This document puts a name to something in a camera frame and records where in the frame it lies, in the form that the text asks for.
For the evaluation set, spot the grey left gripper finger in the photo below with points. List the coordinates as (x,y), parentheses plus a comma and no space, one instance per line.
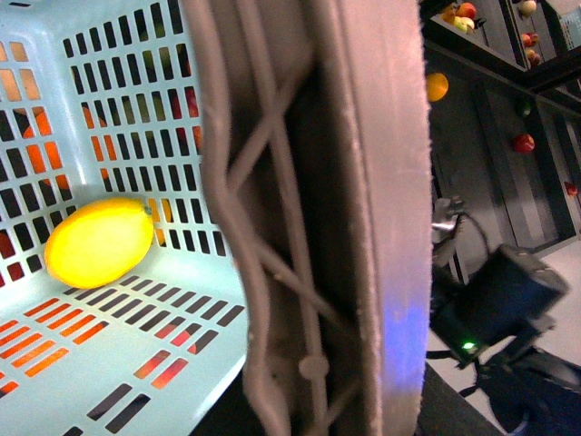
(316,167)

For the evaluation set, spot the light blue carried basket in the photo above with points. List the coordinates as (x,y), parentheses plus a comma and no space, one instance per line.
(121,310)

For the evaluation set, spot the yellow lemon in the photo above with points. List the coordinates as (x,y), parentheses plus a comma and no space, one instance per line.
(100,242)

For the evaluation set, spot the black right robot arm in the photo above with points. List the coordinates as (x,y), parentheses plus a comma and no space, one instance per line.
(493,322)

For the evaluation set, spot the black metal display shelf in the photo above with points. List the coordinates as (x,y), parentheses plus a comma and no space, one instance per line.
(506,135)

